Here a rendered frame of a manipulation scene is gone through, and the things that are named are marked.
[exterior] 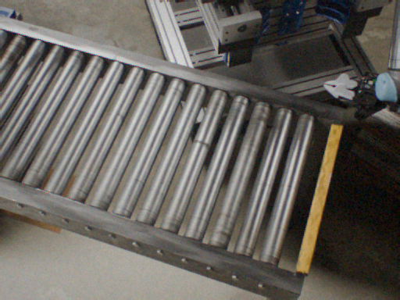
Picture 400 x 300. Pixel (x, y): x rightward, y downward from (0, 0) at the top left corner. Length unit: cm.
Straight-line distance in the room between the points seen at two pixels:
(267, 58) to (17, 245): 134
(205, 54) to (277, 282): 130
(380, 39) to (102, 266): 177
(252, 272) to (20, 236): 123
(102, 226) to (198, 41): 128
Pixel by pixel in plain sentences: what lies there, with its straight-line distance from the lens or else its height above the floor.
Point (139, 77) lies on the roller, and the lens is 150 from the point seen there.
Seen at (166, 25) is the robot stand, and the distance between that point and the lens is 239.
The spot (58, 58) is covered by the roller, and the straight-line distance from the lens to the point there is 159.
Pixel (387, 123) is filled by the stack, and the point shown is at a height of 48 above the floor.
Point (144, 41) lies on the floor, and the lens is 264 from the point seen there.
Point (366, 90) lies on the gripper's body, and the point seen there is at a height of 84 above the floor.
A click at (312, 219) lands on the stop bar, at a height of 82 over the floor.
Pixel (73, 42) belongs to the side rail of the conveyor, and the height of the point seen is 80.
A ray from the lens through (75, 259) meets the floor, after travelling 213.
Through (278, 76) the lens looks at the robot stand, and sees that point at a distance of 225.
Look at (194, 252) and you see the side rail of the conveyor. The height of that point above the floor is 80.
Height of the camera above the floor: 198
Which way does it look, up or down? 61 degrees down
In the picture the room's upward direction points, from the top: straight up
